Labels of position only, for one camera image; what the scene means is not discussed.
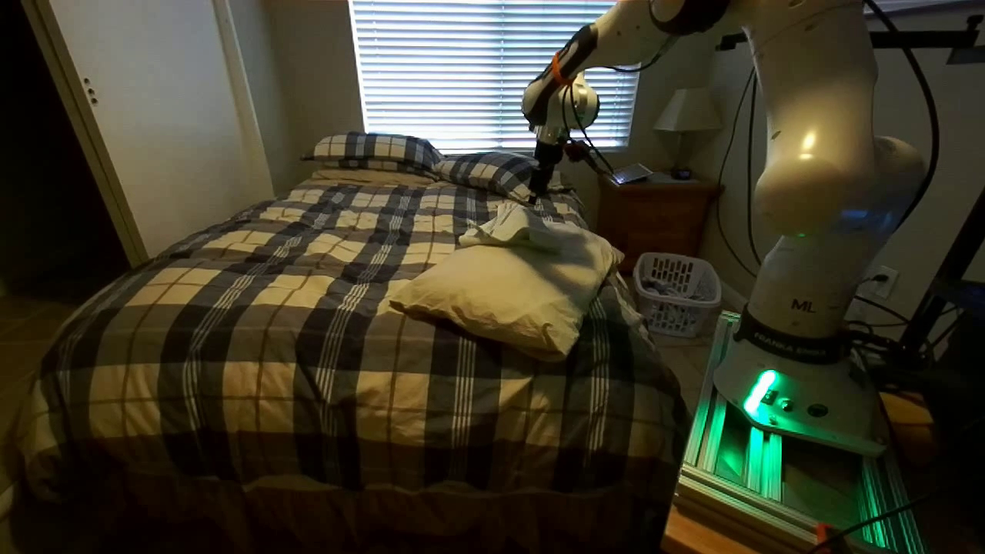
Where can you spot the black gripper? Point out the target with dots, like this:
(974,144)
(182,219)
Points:
(549,156)

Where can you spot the cream towel with blue stripes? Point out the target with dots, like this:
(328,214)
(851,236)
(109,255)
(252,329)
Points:
(504,293)

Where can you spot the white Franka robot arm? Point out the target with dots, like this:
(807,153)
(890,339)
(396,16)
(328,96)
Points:
(811,156)

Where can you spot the plaid pillow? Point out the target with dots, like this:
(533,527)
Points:
(375,153)
(494,175)

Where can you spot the dark flat tablet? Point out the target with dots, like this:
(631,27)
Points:
(628,176)

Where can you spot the wooden nightstand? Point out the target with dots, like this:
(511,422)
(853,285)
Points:
(663,225)

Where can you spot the white window blind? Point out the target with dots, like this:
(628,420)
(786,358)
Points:
(452,73)

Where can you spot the white table lamp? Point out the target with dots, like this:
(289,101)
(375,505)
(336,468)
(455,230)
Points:
(686,112)

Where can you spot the white plastic laundry basket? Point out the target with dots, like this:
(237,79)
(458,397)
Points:
(680,296)

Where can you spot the plaid bed comforter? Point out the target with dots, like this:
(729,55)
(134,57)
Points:
(256,339)

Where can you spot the green lit aluminium robot stand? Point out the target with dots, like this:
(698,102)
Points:
(764,462)

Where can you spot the brown bed skirt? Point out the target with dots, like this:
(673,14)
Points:
(339,513)

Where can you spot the white closet door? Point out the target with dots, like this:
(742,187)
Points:
(154,126)

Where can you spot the black slanted stand pole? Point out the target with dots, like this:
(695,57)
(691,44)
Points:
(950,277)

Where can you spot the white wall outlet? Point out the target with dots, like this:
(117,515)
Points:
(885,277)

